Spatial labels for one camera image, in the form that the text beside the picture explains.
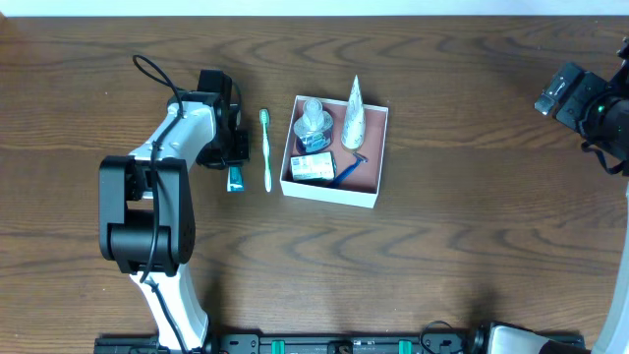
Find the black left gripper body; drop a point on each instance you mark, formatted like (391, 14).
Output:
(238, 147)

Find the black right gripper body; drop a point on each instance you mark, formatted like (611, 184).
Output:
(560, 93)

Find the teal toothpaste tube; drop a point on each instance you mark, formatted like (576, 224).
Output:
(235, 182)

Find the green white toothbrush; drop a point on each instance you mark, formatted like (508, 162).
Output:
(264, 119)

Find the clear pump soap bottle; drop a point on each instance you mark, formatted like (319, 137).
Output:
(314, 128)

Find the green white soap box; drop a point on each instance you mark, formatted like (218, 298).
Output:
(313, 167)

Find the white floral lotion tube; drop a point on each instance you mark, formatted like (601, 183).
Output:
(353, 133)

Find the blue disposable razor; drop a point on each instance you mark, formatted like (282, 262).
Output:
(359, 159)

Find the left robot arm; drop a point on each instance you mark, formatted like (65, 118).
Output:
(147, 223)

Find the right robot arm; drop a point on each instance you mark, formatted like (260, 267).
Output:
(596, 110)

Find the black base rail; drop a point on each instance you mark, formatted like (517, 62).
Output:
(436, 337)

